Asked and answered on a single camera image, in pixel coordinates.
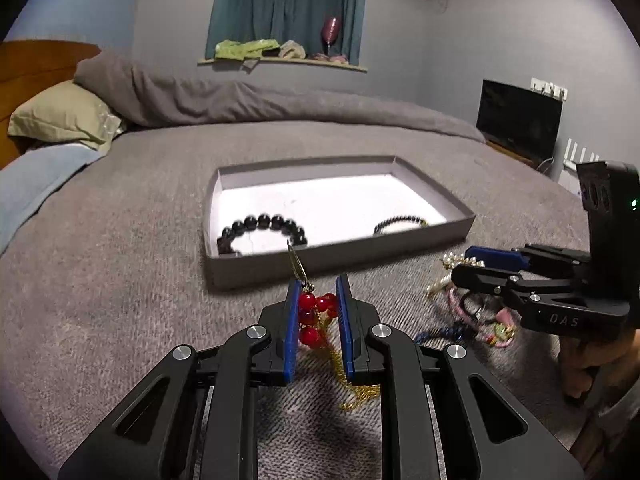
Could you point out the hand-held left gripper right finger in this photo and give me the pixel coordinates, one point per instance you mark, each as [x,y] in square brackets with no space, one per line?
[345,330]

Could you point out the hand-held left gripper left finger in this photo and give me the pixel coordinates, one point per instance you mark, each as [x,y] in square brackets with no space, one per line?
[292,330]

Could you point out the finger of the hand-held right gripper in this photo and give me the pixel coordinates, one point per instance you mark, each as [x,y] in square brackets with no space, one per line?
[495,257]
[480,277]

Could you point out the round pearl hair clip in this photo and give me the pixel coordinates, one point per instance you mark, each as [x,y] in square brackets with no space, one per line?
[450,260]

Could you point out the grey cardboard box tray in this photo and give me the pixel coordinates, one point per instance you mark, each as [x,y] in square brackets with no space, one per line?
[325,200]

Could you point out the person's right forearm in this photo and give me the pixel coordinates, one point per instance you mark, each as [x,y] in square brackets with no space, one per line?
[620,425]

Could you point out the person's right hand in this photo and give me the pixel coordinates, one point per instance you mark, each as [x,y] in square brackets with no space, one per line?
[580,365]

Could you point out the white router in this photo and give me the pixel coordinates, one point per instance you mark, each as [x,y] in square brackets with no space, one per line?
[570,160]

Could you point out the wooden television stand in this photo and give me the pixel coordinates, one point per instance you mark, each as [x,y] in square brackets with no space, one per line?
[510,152]

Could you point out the black television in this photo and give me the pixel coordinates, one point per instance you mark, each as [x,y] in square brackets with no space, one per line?
[517,115]

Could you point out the grey bedspread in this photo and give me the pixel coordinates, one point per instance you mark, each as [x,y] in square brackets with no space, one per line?
[125,285]

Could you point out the grey duvet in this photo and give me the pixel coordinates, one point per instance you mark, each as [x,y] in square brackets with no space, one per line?
[250,105]

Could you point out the pink cloth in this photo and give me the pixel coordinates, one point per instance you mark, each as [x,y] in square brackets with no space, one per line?
[335,59]

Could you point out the window sill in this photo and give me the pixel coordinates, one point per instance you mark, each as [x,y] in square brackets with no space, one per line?
[300,61]

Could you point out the beige cloth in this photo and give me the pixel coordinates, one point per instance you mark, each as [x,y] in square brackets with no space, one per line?
[292,50]

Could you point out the pink wine glass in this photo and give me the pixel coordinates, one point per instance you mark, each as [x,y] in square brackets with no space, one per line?
[331,30]

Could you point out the green cloth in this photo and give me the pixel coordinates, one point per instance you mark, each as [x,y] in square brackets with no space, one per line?
[240,49]

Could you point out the light blue pillow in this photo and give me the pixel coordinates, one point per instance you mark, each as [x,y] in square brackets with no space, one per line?
[30,180]

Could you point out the olive green pillow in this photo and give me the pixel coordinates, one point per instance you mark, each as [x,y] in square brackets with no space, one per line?
[55,115]

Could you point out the teal curtain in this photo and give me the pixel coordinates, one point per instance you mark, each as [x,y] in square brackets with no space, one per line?
[280,5]

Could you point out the wooden headboard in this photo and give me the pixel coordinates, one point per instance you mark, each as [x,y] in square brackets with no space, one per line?
[30,65]

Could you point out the white wall power strip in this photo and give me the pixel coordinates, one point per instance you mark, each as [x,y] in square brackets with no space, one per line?
[547,89]

